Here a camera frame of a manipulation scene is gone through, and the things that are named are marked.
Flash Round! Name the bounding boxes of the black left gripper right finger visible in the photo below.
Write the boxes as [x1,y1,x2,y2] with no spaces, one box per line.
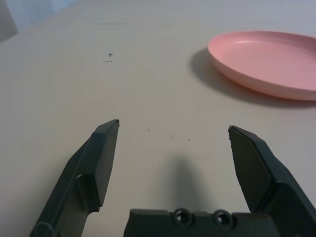
[228,125,316,237]

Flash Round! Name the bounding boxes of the pink plate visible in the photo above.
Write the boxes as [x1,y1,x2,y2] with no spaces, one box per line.
[207,30,316,101]

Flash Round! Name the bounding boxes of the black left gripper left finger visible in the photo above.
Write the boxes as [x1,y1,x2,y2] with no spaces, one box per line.
[29,119,120,237]

